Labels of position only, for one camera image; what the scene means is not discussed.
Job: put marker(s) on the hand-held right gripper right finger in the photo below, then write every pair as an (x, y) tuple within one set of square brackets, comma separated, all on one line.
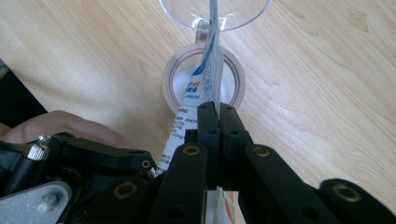
[(264, 186)]

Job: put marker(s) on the white and blue salt bag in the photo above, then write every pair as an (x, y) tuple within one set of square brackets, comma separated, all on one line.
[(205, 77)]

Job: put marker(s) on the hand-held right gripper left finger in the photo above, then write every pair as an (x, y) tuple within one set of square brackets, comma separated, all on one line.
[(185, 180)]

